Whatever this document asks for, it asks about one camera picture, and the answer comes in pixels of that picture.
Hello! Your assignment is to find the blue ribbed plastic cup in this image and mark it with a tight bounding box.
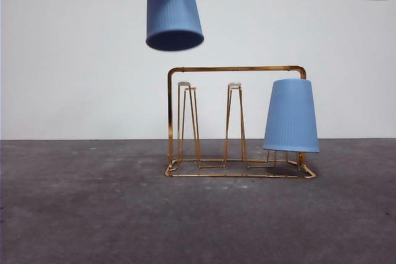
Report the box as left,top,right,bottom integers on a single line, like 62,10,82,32
145,0,205,51
262,79,321,154

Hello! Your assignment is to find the gold wire cup rack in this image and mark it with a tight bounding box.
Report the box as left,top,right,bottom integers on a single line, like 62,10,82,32
165,65,317,180

